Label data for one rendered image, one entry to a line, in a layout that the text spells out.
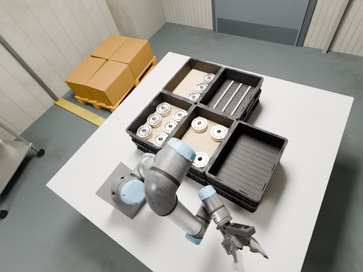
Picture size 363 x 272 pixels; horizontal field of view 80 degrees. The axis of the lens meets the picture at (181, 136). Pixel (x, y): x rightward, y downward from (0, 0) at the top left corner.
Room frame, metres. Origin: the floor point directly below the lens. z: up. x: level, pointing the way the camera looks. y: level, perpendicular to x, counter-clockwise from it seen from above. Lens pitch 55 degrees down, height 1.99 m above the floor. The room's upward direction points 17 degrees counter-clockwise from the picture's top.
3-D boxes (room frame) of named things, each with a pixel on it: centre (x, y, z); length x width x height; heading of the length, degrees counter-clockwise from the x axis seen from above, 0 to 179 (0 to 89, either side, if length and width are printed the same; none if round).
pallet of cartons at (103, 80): (2.64, 0.63, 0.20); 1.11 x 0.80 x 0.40; 134
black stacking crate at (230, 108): (0.99, -0.40, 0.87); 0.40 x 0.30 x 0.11; 132
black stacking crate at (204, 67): (1.21, -0.20, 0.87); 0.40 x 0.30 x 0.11; 132
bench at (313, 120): (0.82, -0.10, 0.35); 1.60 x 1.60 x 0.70; 44
